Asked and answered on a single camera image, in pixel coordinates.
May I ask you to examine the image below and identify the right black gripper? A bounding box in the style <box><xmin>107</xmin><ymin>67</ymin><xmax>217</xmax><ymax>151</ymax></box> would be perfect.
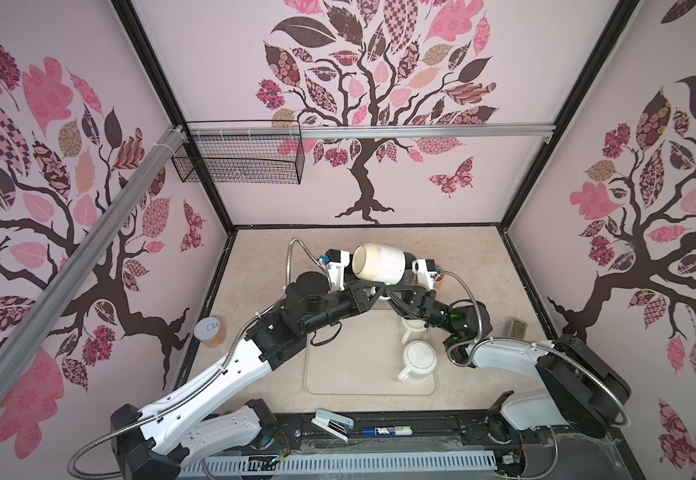
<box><xmin>385</xmin><ymin>291</ymin><xmax>459</xmax><ymax>340</ymax></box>

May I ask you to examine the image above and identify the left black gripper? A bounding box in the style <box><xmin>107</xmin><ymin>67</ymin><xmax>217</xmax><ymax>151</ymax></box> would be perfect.
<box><xmin>303</xmin><ymin>279</ymin><xmax>385</xmax><ymax>335</ymax></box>

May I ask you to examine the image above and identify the cream mug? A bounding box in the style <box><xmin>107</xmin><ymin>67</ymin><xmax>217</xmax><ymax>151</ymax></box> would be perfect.
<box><xmin>351</xmin><ymin>243</ymin><xmax>407</xmax><ymax>285</ymax></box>

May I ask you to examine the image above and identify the white ribbed mug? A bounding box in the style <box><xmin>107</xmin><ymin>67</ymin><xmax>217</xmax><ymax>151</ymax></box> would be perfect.
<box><xmin>397</xmin><ymin>340</ymin><xmax>438</xmax><ymax>382</ymax></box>

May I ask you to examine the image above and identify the peach orange mug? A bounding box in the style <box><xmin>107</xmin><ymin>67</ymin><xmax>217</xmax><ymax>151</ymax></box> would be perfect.
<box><xmin>434</xmin><ymin>272</ymin><xmax>444</xmax><ymax>291</ymax></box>

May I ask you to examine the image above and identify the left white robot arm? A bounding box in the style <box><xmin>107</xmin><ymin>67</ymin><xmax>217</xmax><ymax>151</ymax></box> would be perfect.
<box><xmin>111</xmin><ymin>272</ymin><xmax>389</xmax><ymax>479</ymax></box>

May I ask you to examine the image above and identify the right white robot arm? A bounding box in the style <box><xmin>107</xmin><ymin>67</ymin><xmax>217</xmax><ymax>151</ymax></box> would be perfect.
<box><xmin>382</xmin><ymin>286</ymin><xmax>632</xmax><ymax>438</ymax></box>

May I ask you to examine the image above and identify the clear plastic tray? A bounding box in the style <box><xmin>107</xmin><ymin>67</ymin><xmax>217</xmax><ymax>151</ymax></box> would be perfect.
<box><xmin>304</xmin><ymin>310</ymin><xmax>437</xmax><ymax>397</ymax></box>

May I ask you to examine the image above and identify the green spice jar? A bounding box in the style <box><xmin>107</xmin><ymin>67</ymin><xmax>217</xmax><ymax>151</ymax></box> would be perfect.
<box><xmin>507</xmin><ymin>318</ymin><xmax>528</xmax><ymax>340</ymax></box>

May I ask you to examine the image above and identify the blue white marker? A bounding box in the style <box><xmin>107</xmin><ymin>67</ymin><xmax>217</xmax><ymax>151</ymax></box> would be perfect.
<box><xmin>361</xmin><ymin>426</ymin><xmax>413</xmax><ymax>437</ymax></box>

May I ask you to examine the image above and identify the white stapler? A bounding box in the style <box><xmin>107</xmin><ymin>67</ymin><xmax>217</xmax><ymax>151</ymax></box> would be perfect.
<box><xmin>311</xmin><ymin>409</ymin><xmax>354</xmax><ymax>443</ymax></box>

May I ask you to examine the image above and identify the orange can white lid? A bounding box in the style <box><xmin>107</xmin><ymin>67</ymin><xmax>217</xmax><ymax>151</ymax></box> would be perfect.
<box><xmin>193</xmin><ymin>317</ymin><xmax>226</xmax><ymax>348</ymax></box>

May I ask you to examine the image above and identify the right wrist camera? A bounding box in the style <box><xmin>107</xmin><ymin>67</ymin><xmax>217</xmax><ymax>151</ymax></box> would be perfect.
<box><xmin>412</xmin><ymin>259</ymin><xmax>439</xmax><ymax>291</ymax></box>

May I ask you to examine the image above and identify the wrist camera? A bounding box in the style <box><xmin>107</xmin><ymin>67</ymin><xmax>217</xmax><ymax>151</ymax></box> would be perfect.
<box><xmin>412</xmin><ymin>259</ymin><xmax>439</xmax><ymax>291</ymax></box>
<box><xmin>319</xmin><ymin>249</ymin><xmax>351</xmax><ymax>291</ymax></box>

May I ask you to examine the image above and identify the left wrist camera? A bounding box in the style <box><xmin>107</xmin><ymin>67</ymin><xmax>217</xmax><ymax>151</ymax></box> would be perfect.
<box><xmin>319</xmin><ymin>249</ymin><xmax>351</xmax><ymax>291</ymax></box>

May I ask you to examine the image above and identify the left metal conduit cable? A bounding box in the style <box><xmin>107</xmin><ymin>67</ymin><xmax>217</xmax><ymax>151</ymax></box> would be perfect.
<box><xmin>67</xmin><ymin>237</ymin><xmax>331</xmax><ymax>480</ymax></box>

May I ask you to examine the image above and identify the metal conduit cable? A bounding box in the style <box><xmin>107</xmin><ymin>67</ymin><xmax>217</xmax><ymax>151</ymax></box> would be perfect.
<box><xmin>67</xmin><ymin>237</ymin><xmax>331</xmax><ymax>480</ymax></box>
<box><xmin>437</xmin><ymin>269</ymin><xmax>632</xmax><ymax>480</ymax></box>

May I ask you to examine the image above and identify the black wire basket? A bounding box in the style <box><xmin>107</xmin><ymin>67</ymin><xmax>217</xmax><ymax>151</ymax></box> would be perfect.
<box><xmin>172</xmin><ymin>120</ymin><xmax>305</xmax><ymax>185</ymax></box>

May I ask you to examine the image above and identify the back aluminium rail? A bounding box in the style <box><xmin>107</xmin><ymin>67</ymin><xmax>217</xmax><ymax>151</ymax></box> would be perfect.
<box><xmin>189</xmin><ymin>122</ymin><xmax>556</xmax><ymax>140</ymax></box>

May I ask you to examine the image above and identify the aluminium rail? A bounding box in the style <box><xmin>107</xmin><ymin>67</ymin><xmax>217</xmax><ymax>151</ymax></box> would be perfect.
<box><xmin>0</xmin><ymin>125</ymin><xmax>186</xmax><ymax>404</ymax></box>
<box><xmin>189</xmin><ymin>122</ymin><xmax>556</xmax><ymax>140</ymax></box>

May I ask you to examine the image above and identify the white slotted cable duct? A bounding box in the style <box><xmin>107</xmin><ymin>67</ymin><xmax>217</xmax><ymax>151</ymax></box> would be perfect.
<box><xmin>180</xmin><ymin>451</ymin><xmax>498</xmax><ymax>479</ymax></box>

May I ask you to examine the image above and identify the right metal conduit cable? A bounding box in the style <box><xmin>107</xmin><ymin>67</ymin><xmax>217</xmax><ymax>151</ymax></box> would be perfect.
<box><xmin>437</xmin><ymin>269</ymin><xmax>632</xmax><ymax>480</ymax></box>

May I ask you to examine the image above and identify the left aluminium rail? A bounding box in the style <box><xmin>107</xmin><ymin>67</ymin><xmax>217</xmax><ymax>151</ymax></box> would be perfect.
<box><xmin>0</xmin><ymin>125</ymin><xmax>186</xmax><ymax>404</ymax></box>

